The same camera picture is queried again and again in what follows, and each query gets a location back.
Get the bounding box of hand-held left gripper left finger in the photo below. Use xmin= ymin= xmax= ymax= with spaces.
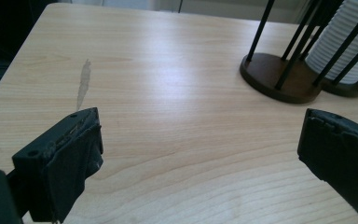
xmin=7 ymin=107 xmax=104 ymax=224

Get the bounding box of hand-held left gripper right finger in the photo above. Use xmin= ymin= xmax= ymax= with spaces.
xmin=297 ymin=108 xmax=358 ymax=224

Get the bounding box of dark wooden cup holder rack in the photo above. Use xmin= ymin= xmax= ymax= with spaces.
xmin=240 ymin=0 xmax=358 ymax=105

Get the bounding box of stack of white paper cups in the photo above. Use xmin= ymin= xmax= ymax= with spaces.
xmin=304 ymin=0 xmax=358 ymax=85

